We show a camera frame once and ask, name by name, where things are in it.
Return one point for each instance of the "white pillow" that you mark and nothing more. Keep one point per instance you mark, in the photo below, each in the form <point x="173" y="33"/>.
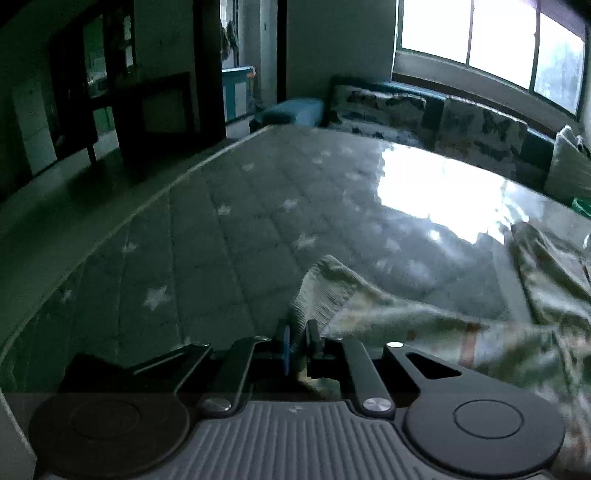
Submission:
<point x="568" y="170"/>

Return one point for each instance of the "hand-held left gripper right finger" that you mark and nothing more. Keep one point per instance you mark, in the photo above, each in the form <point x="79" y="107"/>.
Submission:
<point x="314" y="344"/>

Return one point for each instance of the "dotted green white garment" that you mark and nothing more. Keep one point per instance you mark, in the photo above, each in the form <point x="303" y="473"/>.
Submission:
<point x="415" y="323"/>

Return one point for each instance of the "butterfly print cushion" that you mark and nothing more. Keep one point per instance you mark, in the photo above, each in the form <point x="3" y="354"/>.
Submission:
<point x="480" y="129"/>
<point x="374" y="110"/>

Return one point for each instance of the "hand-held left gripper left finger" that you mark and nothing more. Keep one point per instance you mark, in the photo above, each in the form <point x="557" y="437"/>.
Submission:
<point x="285" y="348"/>

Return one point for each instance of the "green plastic item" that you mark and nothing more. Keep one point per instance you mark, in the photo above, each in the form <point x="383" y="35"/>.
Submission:
<point x="582" y="204"/>

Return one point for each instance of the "dark wooden shelf cabinet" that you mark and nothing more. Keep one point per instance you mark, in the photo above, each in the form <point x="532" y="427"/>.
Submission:
<point x="74" y="92"/>

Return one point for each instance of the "window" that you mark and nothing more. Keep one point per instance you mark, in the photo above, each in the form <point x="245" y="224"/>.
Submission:
<point x="466" y="32"/>

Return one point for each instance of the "blue sofa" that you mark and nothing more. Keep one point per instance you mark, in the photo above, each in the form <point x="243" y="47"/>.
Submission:
<point x="295" y="113"/>

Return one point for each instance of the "blue white cabinet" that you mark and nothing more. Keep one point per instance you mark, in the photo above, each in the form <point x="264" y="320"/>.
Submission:
<point x="238" y="92"/>

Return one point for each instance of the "dark wooden chair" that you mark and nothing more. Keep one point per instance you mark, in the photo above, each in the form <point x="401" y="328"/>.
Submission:
<point x="152" y="120"/>

